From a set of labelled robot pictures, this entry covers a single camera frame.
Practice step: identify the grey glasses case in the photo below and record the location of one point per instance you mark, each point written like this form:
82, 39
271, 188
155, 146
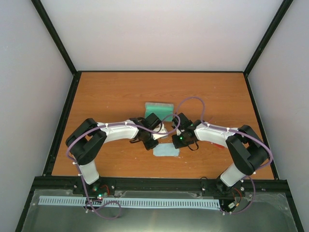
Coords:
161, 110

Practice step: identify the metal front plate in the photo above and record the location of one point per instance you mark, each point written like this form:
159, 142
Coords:
262, 213

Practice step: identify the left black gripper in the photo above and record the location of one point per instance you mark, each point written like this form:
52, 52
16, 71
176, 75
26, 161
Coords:
148, 146

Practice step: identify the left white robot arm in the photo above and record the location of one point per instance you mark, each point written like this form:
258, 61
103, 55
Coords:
86, 141

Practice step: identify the light blue slotted cable duct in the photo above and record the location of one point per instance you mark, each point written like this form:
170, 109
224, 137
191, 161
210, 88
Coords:
147, 203

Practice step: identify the red sunglasses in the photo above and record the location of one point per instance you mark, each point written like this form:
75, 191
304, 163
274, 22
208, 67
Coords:
218, 145

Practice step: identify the light blue cleaning cloth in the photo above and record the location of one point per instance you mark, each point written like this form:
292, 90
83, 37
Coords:
166, 150

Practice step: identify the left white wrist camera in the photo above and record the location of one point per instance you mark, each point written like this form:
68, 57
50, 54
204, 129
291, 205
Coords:
160, 132

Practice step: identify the black aluminium frame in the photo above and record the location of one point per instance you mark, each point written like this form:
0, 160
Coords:
47, 180

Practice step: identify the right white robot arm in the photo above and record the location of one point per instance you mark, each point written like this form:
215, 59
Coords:
247, 151

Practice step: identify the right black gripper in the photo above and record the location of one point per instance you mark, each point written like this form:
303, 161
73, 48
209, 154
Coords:
177, 145

